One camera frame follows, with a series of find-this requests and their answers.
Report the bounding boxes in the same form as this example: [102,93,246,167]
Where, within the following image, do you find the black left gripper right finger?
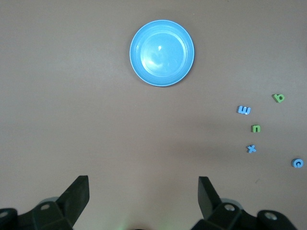
[191,176,298,230]

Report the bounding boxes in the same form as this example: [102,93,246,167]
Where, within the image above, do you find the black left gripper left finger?
[0,175,90,230]

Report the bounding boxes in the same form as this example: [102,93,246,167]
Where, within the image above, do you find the blue letter C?
[291,158,304,169]

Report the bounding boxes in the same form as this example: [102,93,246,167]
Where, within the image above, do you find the green letter b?
[272,93,285,104]

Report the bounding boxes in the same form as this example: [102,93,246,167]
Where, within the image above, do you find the brown table cover sheet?
[0,0,307,230]

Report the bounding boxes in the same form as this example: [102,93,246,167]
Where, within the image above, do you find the blue plate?
[129,19,195,87]

